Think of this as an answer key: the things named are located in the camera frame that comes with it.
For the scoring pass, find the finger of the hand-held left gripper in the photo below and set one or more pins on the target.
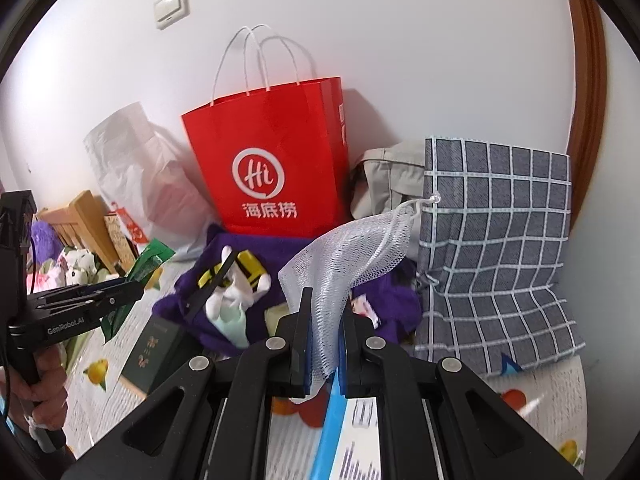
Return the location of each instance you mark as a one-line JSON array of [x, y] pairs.
[[112, 286], [117, 305]]

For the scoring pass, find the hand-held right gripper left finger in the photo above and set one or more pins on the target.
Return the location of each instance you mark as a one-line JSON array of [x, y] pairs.
[[306, 360]]

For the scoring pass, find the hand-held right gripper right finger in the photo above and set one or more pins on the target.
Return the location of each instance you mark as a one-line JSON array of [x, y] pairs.
[[344, 360]]

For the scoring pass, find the dark green sachet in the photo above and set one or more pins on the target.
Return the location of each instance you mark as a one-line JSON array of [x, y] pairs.
[[147, 262]]

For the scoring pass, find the fruit print white packet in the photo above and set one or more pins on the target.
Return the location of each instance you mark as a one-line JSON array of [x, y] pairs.
[[364, 307]]

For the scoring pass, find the white and mint sock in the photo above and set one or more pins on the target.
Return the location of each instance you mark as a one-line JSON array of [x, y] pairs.
[[227, 310]]

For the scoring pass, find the white mesh bag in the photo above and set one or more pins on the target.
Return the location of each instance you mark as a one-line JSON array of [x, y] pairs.
[[350, 255]]

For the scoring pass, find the person's left hand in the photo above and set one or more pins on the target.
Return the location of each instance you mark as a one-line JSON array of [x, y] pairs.
[[47, 375]]

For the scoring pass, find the patterned notebook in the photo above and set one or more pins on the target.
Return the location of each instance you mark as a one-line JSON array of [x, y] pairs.
[[117, 240]]

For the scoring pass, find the colourful striped quilt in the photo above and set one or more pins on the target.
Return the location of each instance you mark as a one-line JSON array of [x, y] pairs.
[[47, 276]]

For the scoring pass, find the dark green box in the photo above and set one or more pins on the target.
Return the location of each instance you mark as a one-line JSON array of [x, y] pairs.
[[150, 355]]

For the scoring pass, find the wooden bed headboard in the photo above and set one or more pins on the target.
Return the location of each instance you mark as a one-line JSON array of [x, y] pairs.
[[85, 220]]

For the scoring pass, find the blue and white box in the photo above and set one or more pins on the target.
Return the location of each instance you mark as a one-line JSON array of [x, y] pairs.
[[330, 440]]

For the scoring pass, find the purple towel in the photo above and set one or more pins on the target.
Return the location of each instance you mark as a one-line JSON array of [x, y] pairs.
[[195, 280]]

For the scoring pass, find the purple plush toy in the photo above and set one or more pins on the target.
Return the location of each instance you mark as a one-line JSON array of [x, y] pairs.
[[45, 240]]

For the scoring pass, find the white plastic shopping bag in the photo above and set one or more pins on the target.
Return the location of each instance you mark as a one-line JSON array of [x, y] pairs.
[[150, 185]]

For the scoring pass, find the grey checked fabric bag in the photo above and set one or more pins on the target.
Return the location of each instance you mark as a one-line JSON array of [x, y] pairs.
[[500, 260]]

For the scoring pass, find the beige canvas bag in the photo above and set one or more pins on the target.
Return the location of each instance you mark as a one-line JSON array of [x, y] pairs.
[[390, 180]]

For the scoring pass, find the fruit print tablecloth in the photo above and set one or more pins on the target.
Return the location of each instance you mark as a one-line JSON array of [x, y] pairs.
[[540, 400]]

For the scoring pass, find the red paper bag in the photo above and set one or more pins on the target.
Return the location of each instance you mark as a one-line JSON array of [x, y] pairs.
[[275, 130]]

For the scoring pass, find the white wall light switch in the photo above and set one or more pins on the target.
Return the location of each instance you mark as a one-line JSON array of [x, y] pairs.
[[171, 7]]

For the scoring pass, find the brown wooden door frame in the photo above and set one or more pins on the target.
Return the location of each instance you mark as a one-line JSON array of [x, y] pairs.
[[587, 85]]

